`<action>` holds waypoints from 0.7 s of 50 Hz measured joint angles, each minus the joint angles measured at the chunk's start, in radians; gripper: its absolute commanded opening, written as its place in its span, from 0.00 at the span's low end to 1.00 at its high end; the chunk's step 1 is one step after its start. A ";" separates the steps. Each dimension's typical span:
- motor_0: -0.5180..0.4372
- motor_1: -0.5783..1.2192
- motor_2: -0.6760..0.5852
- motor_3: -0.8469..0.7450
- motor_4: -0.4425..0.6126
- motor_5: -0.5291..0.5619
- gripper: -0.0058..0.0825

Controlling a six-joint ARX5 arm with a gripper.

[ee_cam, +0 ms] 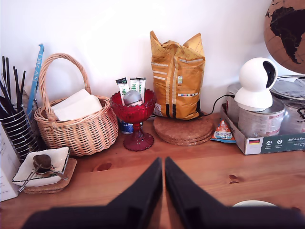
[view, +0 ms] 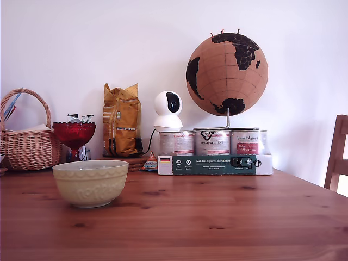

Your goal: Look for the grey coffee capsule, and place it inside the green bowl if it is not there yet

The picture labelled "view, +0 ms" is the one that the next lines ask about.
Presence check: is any golden coffee bag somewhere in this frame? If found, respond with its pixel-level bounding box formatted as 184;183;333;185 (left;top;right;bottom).
102;83;142;158

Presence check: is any pale green ceramic bowl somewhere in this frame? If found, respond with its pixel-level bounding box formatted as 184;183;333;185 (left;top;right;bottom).
52;159;129;209

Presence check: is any food can with text label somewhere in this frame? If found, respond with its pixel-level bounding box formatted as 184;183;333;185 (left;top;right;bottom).
159;130;195;157

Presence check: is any small triangular snack packet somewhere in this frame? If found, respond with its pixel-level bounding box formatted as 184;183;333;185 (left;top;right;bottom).
140;151;159;173

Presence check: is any food can with black logo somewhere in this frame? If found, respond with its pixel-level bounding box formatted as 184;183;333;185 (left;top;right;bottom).
194;130;231;156

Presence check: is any round woven trivet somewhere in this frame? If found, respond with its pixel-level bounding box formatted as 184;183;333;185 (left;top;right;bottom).
102;155;150;172

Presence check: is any green and white cardboard tray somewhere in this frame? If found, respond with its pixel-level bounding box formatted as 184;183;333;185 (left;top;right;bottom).
157;153;274;176

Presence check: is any food can with red label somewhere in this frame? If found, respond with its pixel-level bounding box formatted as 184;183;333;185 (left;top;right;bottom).
229;129;268;156

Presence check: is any cork globe on metal stand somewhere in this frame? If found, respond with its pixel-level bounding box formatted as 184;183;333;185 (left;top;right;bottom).
185;32;269;132

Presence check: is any wooden chair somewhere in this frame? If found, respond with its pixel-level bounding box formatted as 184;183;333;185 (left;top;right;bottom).
324;114;348;192

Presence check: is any white round security camera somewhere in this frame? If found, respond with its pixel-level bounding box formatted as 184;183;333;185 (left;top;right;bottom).
153;90;184;133

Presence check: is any black camera power cable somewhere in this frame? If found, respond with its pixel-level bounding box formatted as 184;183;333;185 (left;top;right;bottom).
141;128;157;156

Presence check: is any red glass pedestal dish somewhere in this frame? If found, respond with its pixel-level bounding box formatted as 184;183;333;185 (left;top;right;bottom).
52;121;97;163

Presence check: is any wicker basket with handle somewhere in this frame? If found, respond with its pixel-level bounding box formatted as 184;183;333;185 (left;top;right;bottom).
0;88;63;171

